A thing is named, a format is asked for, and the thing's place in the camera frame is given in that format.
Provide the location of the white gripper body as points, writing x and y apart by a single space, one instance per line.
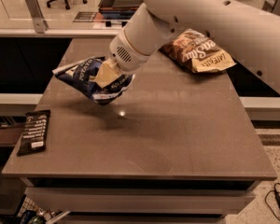
123 54

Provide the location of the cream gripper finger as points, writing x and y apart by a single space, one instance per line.
108 72

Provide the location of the blue potato chip bag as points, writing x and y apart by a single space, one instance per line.
82 76

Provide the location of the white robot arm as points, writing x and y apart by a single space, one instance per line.
250 35

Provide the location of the brown yellow chip bag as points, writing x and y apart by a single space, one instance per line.
198 53

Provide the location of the black rxbar chocolate wrapper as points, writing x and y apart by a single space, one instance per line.
34 135

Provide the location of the left metal glass bracket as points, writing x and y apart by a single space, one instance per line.
39 22

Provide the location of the wire basket with items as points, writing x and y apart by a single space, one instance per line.
28 212

